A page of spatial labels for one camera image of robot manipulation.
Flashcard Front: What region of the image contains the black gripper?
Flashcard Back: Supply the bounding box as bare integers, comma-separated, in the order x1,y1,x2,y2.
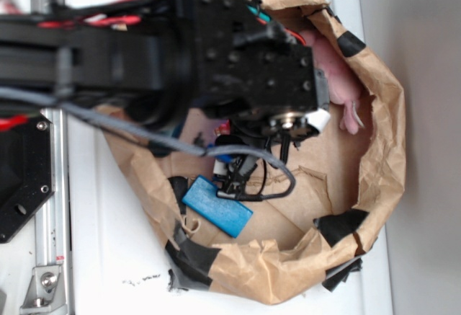
176,0,331,142

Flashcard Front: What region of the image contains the blue rectangular block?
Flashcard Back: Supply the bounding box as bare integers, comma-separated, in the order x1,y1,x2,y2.
182,175,253,238

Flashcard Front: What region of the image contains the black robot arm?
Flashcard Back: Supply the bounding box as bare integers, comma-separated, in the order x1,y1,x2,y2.
1,0,330,141

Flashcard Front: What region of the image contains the dark green sausage toy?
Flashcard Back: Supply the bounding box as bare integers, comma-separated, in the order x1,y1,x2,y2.
171,121,185,138

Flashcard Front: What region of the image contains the pink plush toy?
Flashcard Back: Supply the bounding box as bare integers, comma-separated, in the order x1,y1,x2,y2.
300,30,364,135

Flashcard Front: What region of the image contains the brown paper bag bin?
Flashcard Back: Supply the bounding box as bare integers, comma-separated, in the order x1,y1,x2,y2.
106,0,406,305

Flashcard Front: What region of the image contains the red and black wire bundle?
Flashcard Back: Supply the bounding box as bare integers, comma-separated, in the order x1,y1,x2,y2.
0,0,307,48

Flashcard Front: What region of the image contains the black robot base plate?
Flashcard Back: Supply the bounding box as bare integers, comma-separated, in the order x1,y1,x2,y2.
1,115,54,244

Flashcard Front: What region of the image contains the grey braided cable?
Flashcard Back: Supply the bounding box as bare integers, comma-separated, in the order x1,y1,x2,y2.
0,86,297,200

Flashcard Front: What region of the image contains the aluminium extrusion rail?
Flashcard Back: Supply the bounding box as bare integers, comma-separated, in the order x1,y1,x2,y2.
28,0,71,315

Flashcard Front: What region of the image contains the metal corner bracket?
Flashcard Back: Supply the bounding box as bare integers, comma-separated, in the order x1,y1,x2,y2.
19,265,68,315

